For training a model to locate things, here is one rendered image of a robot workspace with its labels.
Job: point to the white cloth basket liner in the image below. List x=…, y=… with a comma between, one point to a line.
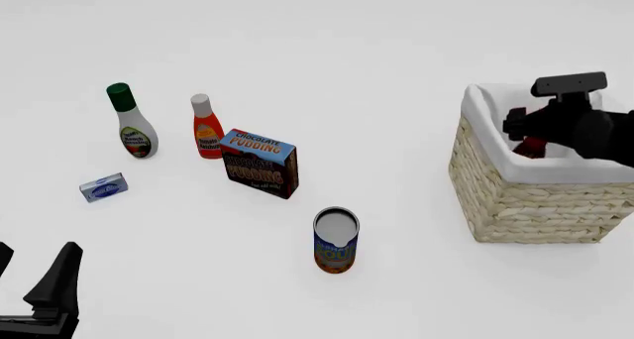
x=495, y=138

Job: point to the alphabet soup can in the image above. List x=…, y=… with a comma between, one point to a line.
x=336, y=248

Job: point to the woven wicker basket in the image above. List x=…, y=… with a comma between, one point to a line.
x=540, y=212

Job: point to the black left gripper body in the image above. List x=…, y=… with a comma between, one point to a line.
x=34, y=328

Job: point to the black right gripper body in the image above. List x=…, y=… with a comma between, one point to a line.
x=515, y=125

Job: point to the flat plate on black stalk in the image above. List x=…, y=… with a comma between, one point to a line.
x=569, y=81

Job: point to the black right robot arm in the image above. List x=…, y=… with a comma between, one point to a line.
x=606, y=138

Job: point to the white ranch dressing bottle, green cap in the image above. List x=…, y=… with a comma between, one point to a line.
x=138, y=132

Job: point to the dark red bbq sauce bottle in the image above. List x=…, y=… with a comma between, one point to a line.
x=532, y=148

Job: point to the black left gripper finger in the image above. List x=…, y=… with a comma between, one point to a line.
x=4, y=255
x=62, y=279

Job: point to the chocolate pudding box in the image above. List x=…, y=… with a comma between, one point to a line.
x=260, y=168

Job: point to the red tomato ketchup bottle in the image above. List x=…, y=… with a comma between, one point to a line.
x=208, y=134

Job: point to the small silver cream cheese box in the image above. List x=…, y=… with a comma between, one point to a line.
x=105, y=187

